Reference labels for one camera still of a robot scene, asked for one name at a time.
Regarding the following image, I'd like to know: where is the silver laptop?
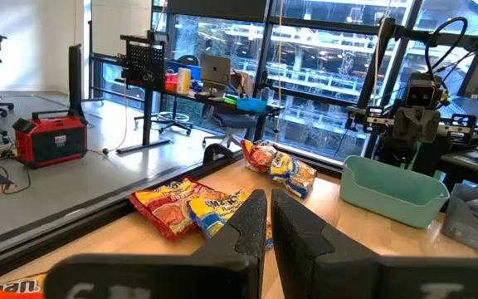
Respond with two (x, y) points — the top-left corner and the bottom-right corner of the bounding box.
(195, 53), (232, 100)

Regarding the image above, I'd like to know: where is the brown cardboard box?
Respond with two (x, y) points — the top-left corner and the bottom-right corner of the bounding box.
(230, 70), (256, 97)

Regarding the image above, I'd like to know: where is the red portable power station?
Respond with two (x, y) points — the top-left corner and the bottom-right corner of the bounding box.
(12, 109), (89, 169)

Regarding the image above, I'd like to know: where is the orange box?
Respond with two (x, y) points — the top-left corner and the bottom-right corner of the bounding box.
(163, 73), (178, 94)

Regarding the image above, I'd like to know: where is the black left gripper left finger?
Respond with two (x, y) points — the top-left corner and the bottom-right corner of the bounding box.
(42, 189), (268, 299)

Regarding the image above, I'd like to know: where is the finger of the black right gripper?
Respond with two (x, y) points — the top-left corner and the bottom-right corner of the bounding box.
(416, 107), (441, 145)
(392, 106), (417, 145)

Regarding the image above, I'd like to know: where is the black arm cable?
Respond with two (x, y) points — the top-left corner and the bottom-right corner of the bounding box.
(423, 16), (470, 84)

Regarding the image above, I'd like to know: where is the black pegboard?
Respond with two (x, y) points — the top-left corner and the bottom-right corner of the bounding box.
(119, 31), (170, 84)

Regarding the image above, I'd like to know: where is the blue crate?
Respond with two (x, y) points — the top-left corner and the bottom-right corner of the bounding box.
(165, 59), (202, 81)

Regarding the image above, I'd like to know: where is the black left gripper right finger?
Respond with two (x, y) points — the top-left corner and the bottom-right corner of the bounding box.
(271, 189), (478, 299)

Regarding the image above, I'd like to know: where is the black standing desk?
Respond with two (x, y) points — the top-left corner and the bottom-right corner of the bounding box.
(89, 51), (285, 155)

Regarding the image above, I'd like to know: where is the grey office chair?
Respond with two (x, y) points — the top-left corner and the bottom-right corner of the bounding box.
(202, 105), (259, 150)

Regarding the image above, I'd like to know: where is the red roast beef noodle packet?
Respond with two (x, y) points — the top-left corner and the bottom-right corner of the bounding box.
(129, 177), (230, 243)
(240, 139), (278, 174)

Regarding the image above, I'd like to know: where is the teal plastic bin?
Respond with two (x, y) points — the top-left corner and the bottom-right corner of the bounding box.
(339, 154), (451, 229)

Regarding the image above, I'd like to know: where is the black table clamp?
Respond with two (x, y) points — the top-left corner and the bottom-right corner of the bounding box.
(202, 143), (237, 166)

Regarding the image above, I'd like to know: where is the black upright panel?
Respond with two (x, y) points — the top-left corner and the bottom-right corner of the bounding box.
(67, 43), (85, 121)

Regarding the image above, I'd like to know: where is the blue plastic tub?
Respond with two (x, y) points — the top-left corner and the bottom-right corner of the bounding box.
(236, 97), (268, 114)

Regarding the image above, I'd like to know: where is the black rig frame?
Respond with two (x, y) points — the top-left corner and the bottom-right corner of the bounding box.
(354, 16), (478, 161)

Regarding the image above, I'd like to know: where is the white cylinder container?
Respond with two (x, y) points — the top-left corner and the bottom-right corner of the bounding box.
(176, 67), (193, 96)

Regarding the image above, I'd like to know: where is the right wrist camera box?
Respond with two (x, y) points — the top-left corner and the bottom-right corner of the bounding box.
(403, 72), (444, 110)

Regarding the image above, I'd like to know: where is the blue soy sauce noodle packet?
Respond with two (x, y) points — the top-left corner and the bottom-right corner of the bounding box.
(267, 150), (319, 200)
(187, 189), (274, 251)

